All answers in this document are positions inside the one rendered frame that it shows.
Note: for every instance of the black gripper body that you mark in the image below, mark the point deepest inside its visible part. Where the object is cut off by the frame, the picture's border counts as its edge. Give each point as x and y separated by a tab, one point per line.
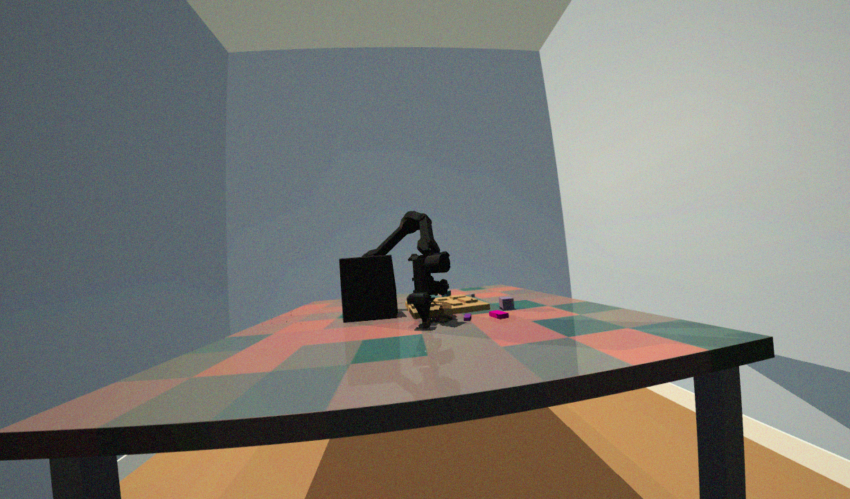
421	294

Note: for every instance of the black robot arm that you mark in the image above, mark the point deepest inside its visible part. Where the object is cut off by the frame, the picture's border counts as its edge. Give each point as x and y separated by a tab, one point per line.
431	260

